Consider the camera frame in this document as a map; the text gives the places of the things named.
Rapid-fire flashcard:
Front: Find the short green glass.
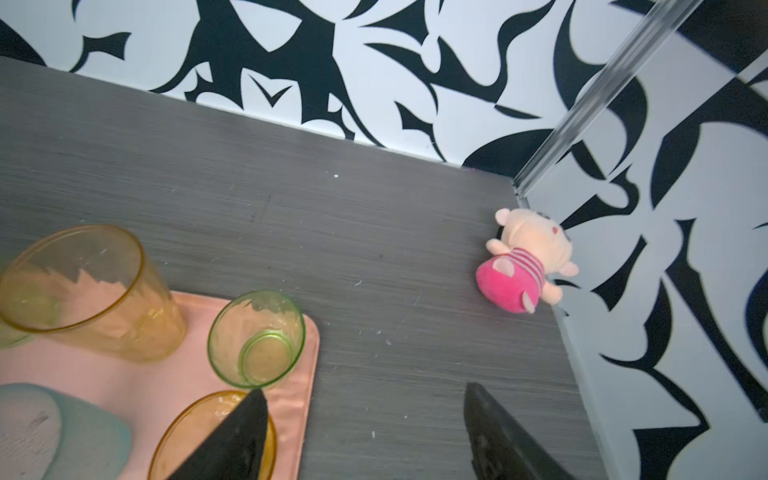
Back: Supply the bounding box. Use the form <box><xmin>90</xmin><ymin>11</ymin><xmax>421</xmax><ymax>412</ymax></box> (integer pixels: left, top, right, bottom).
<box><xmin>206</xmin><ymin>290</ymin><xmax>307</xmax><ymax>390</ymax></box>

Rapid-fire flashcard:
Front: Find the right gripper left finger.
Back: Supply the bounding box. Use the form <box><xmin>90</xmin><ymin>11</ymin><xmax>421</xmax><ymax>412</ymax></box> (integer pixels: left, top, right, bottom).
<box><xmin>169</xmin><ymin>390</ymin><xmax>268</xmax><ymax>480</ymax></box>

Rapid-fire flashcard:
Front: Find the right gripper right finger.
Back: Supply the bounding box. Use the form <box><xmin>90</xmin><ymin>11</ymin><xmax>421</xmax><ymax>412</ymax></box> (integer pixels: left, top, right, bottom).
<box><xmin>463</xmin><ymin>382</ymin><xmax>574</xmax><ymax>480</ymax></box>

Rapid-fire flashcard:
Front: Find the teal dotted glass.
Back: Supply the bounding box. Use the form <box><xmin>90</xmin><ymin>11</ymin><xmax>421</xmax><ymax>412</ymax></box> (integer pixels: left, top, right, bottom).
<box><xmin>1</xmin><ymin>383</ymin><xmax>132</xmax><ymax>479</ymax></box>

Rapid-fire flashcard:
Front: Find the pink plush pig toy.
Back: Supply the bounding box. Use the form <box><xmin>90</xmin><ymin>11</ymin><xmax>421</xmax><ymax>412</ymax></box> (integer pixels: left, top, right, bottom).
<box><xmin>475</xmin><ymin>208</ymin><xmax>579</xmax><ymax>314</ymax></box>

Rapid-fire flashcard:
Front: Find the tall amber glass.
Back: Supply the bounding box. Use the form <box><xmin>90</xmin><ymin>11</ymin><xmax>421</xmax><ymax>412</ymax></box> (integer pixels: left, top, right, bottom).
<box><xmin>1</xmin><ymin>225</ymin><xmax>187</xmax><ymax>363</ymax></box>

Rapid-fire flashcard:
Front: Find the tall yellow-green glass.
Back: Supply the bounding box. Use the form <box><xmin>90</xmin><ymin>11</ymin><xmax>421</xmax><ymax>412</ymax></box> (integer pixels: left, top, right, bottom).
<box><xmin>0</xmin><ymin>319</ymin><xmax>33</xmax><ymax>349</ymax></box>

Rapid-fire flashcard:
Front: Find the pink plastic tray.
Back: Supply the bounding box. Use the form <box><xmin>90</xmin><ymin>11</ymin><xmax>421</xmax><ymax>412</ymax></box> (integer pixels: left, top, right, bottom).
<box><xmin>1</xmin><ymin>292</ymin><xmax>320</xmax><ymax>479</ymax></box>

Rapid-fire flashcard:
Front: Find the short yellow glass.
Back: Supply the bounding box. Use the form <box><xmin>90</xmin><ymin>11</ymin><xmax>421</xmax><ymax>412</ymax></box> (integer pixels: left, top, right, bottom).
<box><xmin>148</xmin><ymin>390</ymin><xmax>277</xmax><ymax>479</ymax></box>

